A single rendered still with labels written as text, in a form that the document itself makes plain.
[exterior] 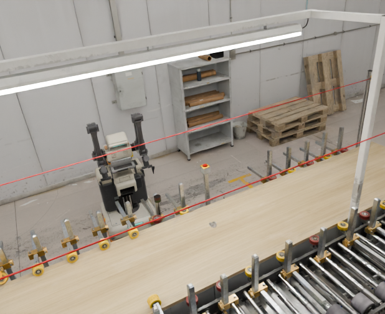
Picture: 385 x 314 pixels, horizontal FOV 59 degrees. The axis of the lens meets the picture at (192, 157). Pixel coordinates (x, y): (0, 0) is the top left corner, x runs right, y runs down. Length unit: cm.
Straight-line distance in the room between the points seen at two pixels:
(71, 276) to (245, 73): 470
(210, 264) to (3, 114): 365
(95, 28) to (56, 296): 361
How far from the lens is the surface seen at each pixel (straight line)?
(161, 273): 262
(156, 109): 568
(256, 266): 238
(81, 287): 270
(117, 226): 413
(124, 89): 517
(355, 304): 263
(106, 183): 416
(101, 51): 213
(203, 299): 267
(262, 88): 670
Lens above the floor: 279
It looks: 28 degrees down
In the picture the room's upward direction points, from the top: 5 degrees counter-clockwise
